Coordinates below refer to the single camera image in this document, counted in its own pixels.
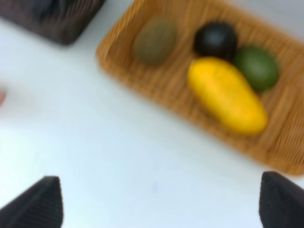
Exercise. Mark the yellow mango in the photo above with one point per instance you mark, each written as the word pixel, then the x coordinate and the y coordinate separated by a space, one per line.
pixel 225 94

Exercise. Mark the brown kiwi fruit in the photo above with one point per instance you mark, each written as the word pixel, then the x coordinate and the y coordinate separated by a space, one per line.
pixel 155 41

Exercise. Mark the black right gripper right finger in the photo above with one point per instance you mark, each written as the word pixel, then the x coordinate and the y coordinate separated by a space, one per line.
pixel 281 202

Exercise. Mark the pink bottle white cap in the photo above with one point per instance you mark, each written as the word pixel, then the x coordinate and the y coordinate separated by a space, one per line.
pixel 2 97

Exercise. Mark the dark brown wicker basket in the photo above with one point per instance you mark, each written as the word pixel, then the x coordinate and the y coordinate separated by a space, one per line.
pixel 60 21

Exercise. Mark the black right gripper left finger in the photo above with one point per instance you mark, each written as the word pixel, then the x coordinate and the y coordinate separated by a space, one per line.
pixel 40 206

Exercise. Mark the orange wicker basket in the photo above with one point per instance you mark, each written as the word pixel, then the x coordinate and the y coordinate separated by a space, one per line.
pixel 281 144

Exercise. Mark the dark green mangosteen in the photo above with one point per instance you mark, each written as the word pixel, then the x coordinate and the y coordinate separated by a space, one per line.
pixel 216 39

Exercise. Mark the green lime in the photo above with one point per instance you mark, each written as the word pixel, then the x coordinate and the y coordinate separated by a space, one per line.
pixel 258 66

